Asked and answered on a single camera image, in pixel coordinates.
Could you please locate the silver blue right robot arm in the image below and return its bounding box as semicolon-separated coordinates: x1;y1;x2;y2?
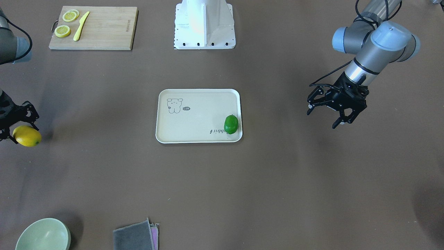
0;10;39;144

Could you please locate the yellow lemon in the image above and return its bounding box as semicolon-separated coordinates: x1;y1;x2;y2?
12;125;42;147

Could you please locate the lemon slice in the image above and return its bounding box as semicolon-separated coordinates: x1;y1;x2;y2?
53;25;71;38
62;9;80;22

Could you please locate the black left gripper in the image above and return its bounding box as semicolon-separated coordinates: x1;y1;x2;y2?
307;72;368;129

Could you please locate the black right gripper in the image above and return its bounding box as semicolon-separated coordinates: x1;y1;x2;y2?
0;91;40;144

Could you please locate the beige rectangular tray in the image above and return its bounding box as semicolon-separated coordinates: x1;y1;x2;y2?
155;89;243;144

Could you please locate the yellow plastic knife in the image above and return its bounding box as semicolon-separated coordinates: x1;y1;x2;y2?
73;11;90;41

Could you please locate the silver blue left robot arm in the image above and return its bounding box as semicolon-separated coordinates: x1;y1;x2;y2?
307;0;420;128

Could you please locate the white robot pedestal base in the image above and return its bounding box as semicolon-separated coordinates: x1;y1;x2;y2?
173;0;236;50

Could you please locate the light green bowl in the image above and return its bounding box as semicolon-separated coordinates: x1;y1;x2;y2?
15;218;71;250

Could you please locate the bamboo cutting board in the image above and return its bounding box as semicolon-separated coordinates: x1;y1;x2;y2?
49;5;138;50

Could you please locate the grey folded cloth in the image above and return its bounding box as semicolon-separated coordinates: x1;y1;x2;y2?
113;218;160;250

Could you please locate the green lime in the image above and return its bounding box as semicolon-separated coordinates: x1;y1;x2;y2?
224;114;239;134

